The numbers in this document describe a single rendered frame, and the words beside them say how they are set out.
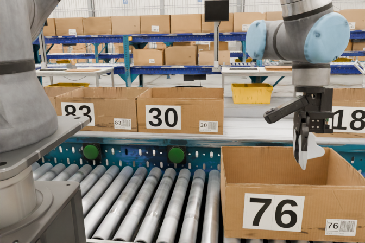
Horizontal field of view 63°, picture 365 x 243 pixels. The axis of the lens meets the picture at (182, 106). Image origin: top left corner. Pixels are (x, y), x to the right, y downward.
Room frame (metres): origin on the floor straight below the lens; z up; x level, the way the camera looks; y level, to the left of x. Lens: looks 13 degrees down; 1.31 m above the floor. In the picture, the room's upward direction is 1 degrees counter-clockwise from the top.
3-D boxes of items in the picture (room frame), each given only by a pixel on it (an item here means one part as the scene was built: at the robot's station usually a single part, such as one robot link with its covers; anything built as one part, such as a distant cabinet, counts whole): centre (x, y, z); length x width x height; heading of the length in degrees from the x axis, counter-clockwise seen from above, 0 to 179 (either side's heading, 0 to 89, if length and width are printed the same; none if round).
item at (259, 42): (0.73, -0.22, 1.30); 0.12 x 0.12 x 0.09; 19
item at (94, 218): (1.02, 0.29, 0.72); 0.52 x 0.05 x 0.05; 172
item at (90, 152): (1.28, 0.42, 0.81); 0.07 x 0.01 x 0.07; 82
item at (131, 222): (1.00, 0.16, 0.72); 0.52 x 0.05 x 0.05; 172
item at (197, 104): (1.44, -0.01, 0.96); 0.39 x 0.29 x 0.17; 82
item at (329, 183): (0.88, -0.32, 0.83); 0.39 x 0.29 x 0.17; 85
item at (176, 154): (1.22, 0.03, 0.81); 0.07 x 0.01 x 0.07; 82
